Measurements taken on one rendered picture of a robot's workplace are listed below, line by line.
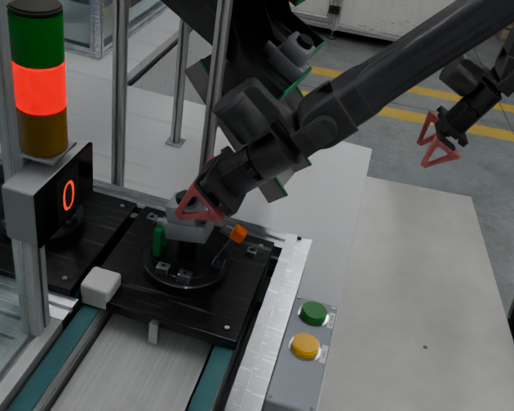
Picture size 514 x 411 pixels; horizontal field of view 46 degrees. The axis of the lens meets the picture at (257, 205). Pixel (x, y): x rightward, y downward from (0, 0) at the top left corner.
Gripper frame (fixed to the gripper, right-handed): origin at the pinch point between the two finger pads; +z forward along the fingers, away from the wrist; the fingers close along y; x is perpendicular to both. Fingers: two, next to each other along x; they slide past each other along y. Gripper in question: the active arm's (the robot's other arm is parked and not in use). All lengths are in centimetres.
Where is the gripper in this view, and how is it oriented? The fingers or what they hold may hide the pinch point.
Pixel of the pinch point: (186, 205)
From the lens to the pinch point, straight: 89.9
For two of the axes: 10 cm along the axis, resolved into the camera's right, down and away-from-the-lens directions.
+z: -7.5, 4.1, 5.1
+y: -2.5, 5.3, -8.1
